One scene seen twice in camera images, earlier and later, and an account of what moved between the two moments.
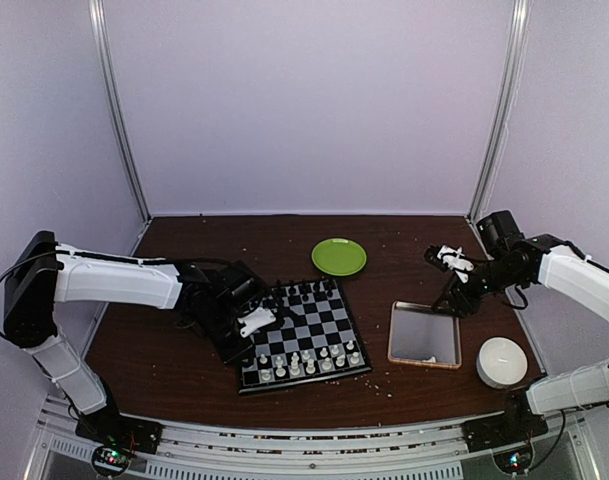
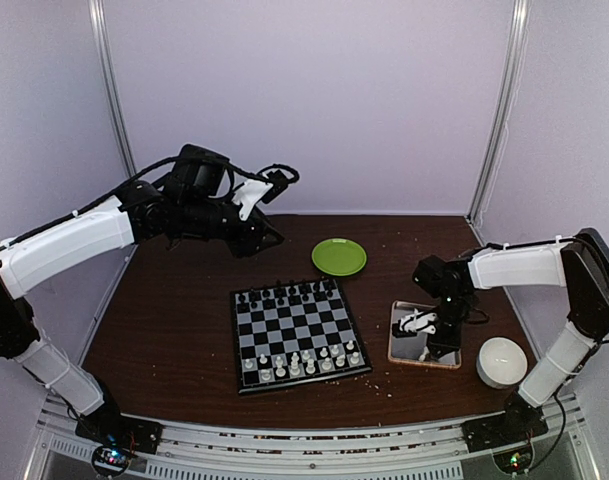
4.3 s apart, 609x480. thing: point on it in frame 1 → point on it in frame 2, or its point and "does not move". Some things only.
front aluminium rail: (432, 453) does not move
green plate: (339, 257) does not move
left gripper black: (231, 355) → (247, 244)
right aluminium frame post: (505, 104) does not move
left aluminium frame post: (96, 7) does not move
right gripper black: (458, 296) → (450, 344)
